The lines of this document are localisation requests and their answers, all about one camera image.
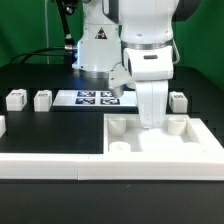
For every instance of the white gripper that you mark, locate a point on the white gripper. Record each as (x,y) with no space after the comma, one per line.
(141,66)

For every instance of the white square table top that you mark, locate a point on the white square table top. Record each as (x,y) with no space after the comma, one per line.
(123,133)

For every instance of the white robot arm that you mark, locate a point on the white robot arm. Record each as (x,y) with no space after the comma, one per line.
(131,43)

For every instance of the white marker sheet with tags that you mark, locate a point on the white marker sheet with tags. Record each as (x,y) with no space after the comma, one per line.
(92,98)

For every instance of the white U-shaped fence frame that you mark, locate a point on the white U-shaped fence frame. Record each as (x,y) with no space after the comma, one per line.
(68,147)

